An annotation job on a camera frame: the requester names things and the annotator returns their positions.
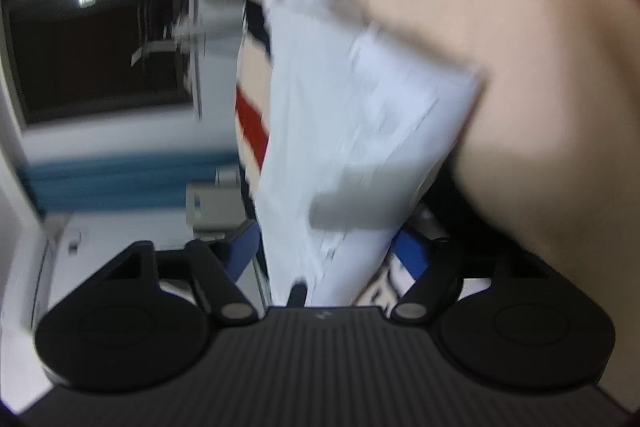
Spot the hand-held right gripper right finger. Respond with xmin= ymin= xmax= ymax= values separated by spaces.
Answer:
xmin=391 ymin=227 xmax=546 ymax=323

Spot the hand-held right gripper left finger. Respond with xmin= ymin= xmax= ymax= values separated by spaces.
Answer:
xmin=102 ymin=219 xmax=261 ymax=327

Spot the blue curtain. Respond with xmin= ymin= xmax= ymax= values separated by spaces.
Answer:
xmin=20 ymin=151 xmax=242 ymax=219

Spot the white window sill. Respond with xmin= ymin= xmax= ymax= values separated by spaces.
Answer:
xmin=20 ymin=104 xmax=242 ymax=164

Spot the garment steamer stand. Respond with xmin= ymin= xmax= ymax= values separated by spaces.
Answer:
xmin=170 ymin=0 xmax=208 ymax=124

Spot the striped fleece blanket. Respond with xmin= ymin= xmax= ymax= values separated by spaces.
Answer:
xmin=234 ymin=0 xmax=640 ymax=304

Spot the white t-shirt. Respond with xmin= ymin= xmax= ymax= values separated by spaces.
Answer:
xmin=255 ymin=0 xmax=483 ymax=308

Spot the dark window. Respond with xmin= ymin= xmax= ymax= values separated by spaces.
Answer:
xmin=0 ymin=0 xmax=201 ymax=128

